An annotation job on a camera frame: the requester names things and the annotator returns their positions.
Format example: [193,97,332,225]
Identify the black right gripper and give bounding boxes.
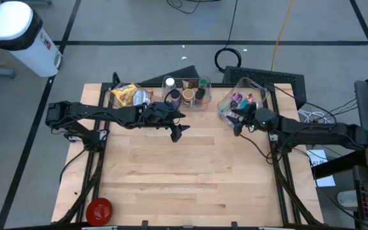
[230,102,280,137]

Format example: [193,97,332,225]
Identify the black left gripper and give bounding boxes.
[144,101,192,143]

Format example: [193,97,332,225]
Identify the purple label jar black lid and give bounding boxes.
[170,89,181,106]

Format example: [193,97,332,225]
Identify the furikake seasoning jar gold lid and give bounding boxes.
[182,88,196,106]

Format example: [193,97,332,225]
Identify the orange spice bottle black lid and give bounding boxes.
[194,88,206,105]

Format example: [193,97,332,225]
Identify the yellow ramen noodle pack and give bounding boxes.
[111,83,139,108]

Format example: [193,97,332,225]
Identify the clear plastic bin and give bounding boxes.
[161,75,213,112]
[107,81,155,109]
[216,76,268,128]

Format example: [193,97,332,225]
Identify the black computer case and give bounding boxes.
[222,65,307,110]

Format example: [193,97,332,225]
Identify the white paper sheet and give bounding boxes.
[307,149,337,188]

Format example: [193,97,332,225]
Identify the red and black bowl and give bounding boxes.
[86,197,114,227]

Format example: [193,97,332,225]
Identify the white trash bin black band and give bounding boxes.
[0,0,63,78]

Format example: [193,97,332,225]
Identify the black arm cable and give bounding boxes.
[238,132,276,166]

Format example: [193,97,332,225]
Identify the white cable bundle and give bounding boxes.
[298,109,337,125]

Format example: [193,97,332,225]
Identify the black coiled floor cable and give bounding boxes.
[214,0,243,73]

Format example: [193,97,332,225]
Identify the black metal table frame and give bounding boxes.
[51,72,325,228]

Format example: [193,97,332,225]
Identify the yellow hanging cable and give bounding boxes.
[270,0,296,72]

